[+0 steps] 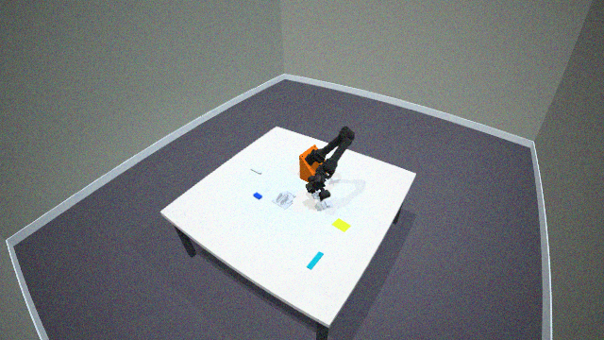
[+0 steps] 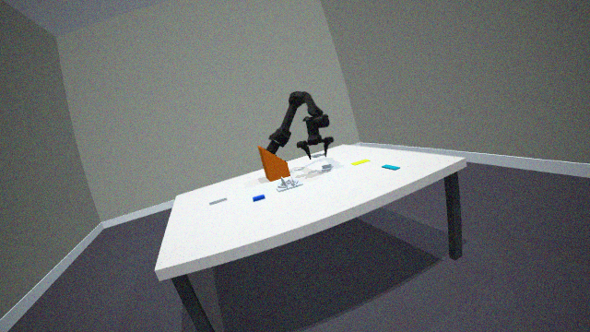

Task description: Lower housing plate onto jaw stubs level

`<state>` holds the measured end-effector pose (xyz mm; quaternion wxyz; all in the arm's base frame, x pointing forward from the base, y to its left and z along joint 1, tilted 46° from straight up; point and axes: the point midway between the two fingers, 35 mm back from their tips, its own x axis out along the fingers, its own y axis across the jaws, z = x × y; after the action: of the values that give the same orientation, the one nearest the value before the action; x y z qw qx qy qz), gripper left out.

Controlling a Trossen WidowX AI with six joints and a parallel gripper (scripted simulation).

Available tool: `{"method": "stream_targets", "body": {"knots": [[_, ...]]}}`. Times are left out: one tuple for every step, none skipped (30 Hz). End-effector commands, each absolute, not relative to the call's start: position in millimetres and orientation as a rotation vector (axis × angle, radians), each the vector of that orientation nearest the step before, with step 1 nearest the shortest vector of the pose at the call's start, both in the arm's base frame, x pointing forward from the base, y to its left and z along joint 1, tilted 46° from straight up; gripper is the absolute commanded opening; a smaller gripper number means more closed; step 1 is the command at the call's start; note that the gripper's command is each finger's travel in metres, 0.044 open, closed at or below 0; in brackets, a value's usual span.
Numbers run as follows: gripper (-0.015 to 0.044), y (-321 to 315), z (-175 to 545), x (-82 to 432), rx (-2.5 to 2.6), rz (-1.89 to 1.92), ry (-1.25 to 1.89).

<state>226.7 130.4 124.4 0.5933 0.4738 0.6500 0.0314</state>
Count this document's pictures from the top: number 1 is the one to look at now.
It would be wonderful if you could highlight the yellow flat rectangular pad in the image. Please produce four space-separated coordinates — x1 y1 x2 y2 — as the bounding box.
331 218 351 232

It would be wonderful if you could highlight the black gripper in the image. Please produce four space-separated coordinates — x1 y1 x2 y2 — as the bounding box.
308 175 331 201

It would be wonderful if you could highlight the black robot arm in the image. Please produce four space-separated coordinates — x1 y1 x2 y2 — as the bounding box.
305 127 355 194

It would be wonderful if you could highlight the cyan flat bar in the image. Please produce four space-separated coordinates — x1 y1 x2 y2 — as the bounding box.
307 251 324 270

